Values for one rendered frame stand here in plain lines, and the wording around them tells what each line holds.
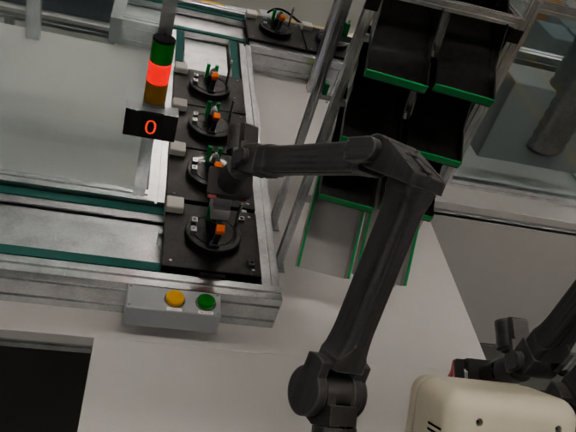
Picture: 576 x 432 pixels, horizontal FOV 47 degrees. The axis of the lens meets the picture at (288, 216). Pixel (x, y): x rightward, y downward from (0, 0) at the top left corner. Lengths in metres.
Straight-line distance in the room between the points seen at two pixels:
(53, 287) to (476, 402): 0.96
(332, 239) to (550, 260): 1.26
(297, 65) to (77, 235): 1.36
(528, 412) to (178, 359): 0.81
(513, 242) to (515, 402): 1.61
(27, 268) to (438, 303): 1.09
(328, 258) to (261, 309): 0.21
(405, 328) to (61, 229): 0.91
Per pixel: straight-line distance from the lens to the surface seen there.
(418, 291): 1.93
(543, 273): 2.78
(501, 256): 2.62
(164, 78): 1.53
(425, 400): 1.03
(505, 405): 1.01
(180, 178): 1.84
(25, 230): 1.71
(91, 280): 1.54
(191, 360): 1.54
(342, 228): 1.66
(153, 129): 1.59
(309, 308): 1.74
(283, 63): 2.73
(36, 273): 1.54
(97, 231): 1.71
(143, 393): 1.48
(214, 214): 1.58
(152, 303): 1.50
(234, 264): 1.62
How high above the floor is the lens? 2.06
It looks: 37 degrees down
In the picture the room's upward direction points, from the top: 19 degrees clockwise
